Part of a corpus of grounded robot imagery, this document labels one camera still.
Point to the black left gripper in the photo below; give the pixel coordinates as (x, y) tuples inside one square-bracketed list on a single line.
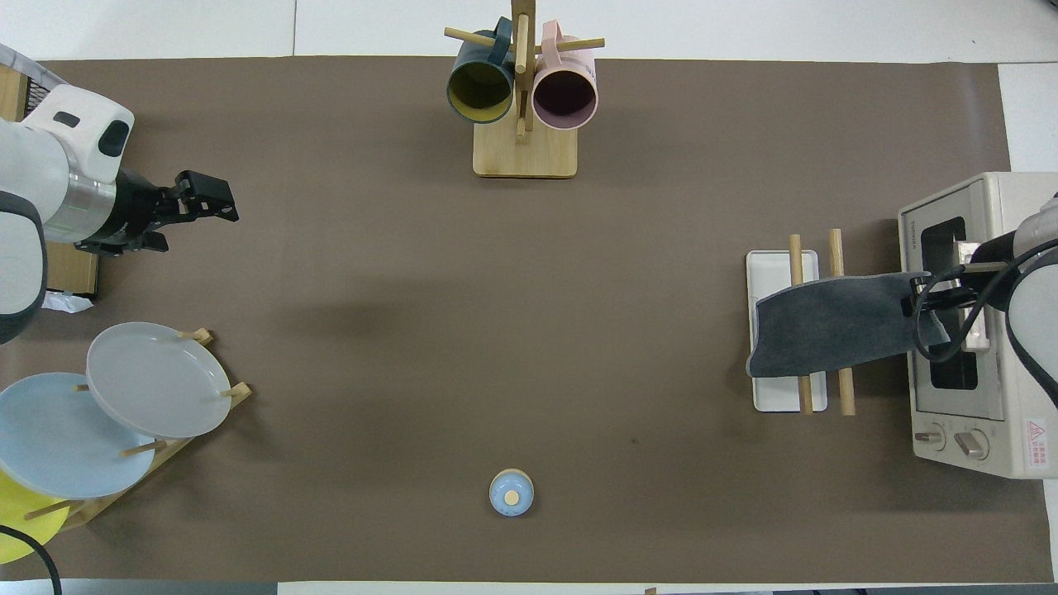
[(136, 211)]

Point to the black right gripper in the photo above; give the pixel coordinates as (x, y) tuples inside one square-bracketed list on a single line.
[(975, 297)]

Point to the purple and grey towel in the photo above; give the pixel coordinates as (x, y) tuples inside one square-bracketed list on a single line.
[(826, 330)]

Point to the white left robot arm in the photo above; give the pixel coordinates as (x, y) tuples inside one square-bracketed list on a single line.
[(25, 165)]

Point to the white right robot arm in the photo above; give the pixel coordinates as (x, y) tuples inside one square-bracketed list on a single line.
[(1037, 330)]

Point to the white towel rack wooden bars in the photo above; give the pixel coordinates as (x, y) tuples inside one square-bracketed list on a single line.
[(781, 268)]

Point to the wooden plate rack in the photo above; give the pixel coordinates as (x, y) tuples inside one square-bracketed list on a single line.
[(240, 392)]

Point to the wooden board shelf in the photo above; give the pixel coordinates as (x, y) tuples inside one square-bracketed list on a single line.
[(74, 268)]

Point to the beige toaster oven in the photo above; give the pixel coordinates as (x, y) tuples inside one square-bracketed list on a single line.
[(1000, 430)]

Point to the crumpled white plastic sheet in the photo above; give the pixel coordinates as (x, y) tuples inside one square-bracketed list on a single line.
[(70, 302)]

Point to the grey plate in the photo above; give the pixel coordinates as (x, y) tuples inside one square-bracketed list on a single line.
[(157, 380)]

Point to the white patterned paper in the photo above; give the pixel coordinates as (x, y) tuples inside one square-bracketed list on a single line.
[(25, 62)]

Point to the light blue plate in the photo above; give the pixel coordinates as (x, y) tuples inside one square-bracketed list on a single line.
[(58, 446)]

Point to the dark teal mug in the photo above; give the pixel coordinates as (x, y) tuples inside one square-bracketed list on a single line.
[(479, 87)]

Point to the brown table mat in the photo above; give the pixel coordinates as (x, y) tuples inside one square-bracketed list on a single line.
[(496, 330)]

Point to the wooden mug tree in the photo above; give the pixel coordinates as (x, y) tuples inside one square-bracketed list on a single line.
[(525, 153)]

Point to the yellow plate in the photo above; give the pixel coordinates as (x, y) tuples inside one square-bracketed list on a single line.
[(21, 516)]

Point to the pink mug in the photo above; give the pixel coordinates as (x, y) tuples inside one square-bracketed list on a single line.
[(564, 95)]

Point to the small blue jar wooden knob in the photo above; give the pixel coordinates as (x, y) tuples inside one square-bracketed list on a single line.
[(512, 493)]

